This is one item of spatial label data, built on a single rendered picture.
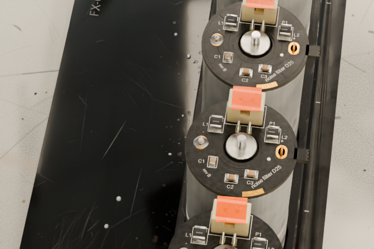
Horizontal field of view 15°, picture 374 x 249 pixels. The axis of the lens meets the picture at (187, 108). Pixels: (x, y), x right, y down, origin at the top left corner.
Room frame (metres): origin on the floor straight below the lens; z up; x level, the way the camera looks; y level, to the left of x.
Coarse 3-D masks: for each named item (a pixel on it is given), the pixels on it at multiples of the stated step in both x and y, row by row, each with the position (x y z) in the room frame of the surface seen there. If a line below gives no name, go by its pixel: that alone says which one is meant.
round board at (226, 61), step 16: (224, 16) 0.19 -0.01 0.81; (240, 16) 0.19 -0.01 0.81; (288, 16) 0.19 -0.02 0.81; (208, 32) 0.19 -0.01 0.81; (224, 32) 0.19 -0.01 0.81; (240, 32) 0.19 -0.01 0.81; (272, 32) 0.19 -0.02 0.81; (288, 32) 0.19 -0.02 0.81; (304, 32) 0.19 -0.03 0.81; (208, 48) 0.19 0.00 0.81; (224, 48) 0.19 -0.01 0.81; (272, 48) 0.19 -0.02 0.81; (304, 48) 0.19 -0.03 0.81; (208, 64) 0.18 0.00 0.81; (224, 64) 0.18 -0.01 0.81; (240, 64) 0.18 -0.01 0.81; (256, 64) 0.18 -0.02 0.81; (272, 64) 0.18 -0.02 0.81; (288, 64) 0.18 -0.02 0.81; (304, 64) 0.18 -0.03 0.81; (224, 80) 0.18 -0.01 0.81; (240, 80) 0.18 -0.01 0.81; (256, 80) 0.18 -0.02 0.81; (272, 80) 0.18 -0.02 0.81; (288, 80) 0.18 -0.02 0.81
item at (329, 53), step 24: (336, 0) 0.20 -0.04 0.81; (336, 24) 0.19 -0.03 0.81; (312, 48) 0.19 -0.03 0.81; (336, 48) 0.19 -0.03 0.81; (336, 72) 0.18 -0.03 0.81; (336, 96) 0.17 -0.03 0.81; (312, 120) 0.17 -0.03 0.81; (312, 144) 0.16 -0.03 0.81; (312, 168) 0.15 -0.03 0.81; (312, 192) 0.15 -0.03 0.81; (312, 216) 0.14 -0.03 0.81; (312, 240) 0.14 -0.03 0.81
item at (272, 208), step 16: (224, 144) 0.16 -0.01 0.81; (256, 144) 0.16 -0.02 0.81; (240, 160) 0.16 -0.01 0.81; (192, 176) 0.15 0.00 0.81; (192, 192) 0.15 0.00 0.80; (208, 192) 0.15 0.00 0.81; (272, 192) 0.15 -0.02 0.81; (288, 192) 0.15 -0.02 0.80; (192, 208) 0.15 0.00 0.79; (208, 208) 0.15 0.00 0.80; (256, 208) 0.15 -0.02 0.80; (272, 208) 0.15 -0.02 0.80; (272, 224) 0.15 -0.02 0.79
